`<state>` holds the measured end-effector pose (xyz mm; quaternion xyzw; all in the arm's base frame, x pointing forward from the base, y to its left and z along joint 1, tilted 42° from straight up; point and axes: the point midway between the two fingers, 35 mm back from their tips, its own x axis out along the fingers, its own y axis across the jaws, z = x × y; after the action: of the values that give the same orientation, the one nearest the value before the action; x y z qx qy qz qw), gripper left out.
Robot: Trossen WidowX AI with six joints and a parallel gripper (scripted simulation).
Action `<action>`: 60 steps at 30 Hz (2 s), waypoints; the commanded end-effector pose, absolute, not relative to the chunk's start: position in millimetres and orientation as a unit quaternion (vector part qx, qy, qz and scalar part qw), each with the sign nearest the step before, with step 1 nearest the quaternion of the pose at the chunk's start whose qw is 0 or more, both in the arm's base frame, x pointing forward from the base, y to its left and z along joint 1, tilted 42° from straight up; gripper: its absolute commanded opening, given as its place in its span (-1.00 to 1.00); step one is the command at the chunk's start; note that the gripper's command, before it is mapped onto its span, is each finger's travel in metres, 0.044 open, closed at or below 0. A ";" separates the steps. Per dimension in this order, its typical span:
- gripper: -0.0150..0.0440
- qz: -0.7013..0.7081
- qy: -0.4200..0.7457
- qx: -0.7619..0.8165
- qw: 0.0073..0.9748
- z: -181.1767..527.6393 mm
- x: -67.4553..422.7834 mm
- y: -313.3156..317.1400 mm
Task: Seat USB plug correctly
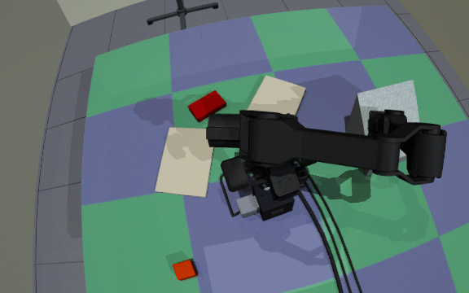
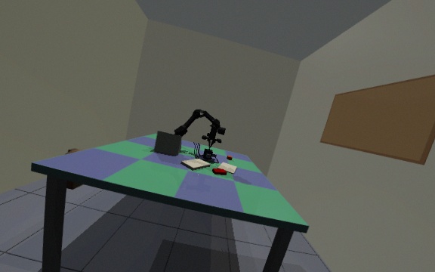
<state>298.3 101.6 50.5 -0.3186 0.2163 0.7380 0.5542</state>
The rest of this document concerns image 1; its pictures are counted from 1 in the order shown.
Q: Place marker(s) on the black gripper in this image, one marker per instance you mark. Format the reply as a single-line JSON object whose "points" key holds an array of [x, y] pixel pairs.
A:
{"points": [[235, 172]]}

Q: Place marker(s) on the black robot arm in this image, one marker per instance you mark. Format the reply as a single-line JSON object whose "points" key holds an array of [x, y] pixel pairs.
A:
{"points": [[272, 140]]}

